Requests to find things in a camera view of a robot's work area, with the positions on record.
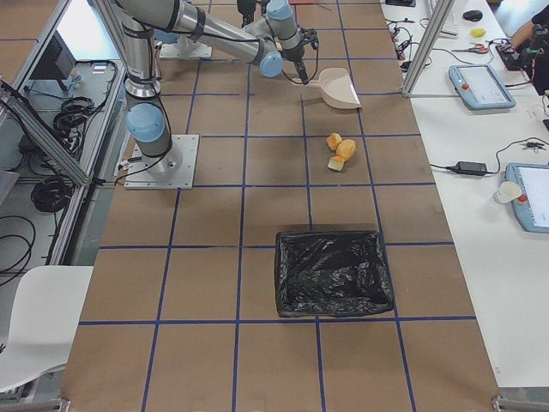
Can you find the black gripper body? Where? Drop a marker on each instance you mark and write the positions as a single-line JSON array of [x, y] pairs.
[[246, 7], [295, 56]]

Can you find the beige plastic dustpan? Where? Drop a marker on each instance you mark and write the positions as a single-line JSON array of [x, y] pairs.
[[336, 88]]

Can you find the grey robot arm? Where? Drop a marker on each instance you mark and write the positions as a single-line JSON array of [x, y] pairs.
[[267, 44], [191, 24]]

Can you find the black bag lined bin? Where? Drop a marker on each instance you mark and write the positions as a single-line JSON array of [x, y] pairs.
[[338, 274]]

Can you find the bread piece near brush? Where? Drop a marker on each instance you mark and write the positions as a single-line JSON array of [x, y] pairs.
[[333, 141]]

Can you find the round bread roll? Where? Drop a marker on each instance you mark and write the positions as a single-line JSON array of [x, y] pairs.
[[346, 149]]

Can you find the bread piece far side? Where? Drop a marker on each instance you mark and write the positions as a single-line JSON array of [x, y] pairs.
[[336, 163]]

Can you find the upper blue teach pendant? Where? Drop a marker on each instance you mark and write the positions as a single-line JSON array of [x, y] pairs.
[[480, 88]]

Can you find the blue teach pendant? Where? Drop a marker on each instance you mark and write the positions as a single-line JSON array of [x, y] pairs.
[[480, 88], [531, 207]]

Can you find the yellow sponge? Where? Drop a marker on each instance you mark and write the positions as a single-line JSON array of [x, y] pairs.
[[478, 32]]

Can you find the black computer mouse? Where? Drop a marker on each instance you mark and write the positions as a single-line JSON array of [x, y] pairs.
[[472, 15]]

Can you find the black power adapter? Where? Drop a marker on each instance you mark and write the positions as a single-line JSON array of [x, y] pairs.
[[471, 168]]

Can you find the black control box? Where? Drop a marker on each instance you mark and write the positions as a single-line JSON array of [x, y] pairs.
[[56, 62]]

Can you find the white paper cup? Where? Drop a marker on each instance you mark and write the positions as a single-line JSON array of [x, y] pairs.
[[507, 192]]

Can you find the person in dark clothes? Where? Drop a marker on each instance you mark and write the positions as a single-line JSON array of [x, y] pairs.
[[524, 36]]

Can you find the lower blue teach pendant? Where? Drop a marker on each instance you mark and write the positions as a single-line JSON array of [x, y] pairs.
[[531, 207]]

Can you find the white chair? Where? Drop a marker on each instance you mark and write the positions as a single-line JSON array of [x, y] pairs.
[[44, 317]]

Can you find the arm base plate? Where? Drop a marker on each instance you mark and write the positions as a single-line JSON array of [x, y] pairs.
[[179, 47], [175, 171]]

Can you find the aluminium frame post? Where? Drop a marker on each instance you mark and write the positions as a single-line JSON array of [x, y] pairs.
[[437, 19]]

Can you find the red handled scissors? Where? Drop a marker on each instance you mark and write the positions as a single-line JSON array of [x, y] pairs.
[[475, 48]]

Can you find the aluminium side rail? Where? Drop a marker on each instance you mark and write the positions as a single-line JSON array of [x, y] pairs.
[[37, 130]]

